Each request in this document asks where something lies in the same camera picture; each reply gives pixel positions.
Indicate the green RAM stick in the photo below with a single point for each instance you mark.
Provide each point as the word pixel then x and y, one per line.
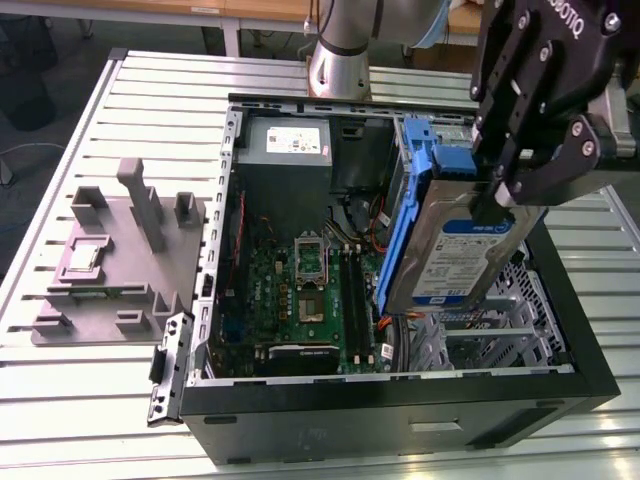
pixel 107 293

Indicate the black PC case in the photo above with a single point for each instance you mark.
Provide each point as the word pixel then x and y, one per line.
pixel 350 420

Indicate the silver CPU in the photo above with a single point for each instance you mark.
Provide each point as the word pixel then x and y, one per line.
pixel 84 257

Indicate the black graphics card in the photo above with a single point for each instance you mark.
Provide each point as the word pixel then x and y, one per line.
pixel 300 357

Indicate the black RAM slot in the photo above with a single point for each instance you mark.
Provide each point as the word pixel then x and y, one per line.
pixel 361 305
pixel 348 305

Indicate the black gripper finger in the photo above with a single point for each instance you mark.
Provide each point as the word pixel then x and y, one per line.
pixel 560 175
pixel 515 75

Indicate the grey power supply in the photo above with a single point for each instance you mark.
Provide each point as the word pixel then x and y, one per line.
pixel 290 200

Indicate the grey metal slot bracket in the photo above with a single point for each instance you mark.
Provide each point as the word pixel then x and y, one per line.
pixel 172 370

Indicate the CPU socket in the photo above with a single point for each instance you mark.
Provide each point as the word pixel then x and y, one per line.
pixel 312 310

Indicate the wooden desk white frame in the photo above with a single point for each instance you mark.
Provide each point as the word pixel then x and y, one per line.
pixel 125 10
pixel 462 17

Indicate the green motherboard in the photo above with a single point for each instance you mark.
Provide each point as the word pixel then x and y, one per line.
pixel 270 300

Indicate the grey parts rack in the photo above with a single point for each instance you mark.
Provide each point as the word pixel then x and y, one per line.
pixel 130 280

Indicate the hard disk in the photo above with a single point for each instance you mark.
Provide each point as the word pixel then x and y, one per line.
pixel 450 260

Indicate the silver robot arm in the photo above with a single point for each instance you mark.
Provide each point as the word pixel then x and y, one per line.
pixel 337 70

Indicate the black office chair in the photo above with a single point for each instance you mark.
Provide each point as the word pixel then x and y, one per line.
pixel 27 95

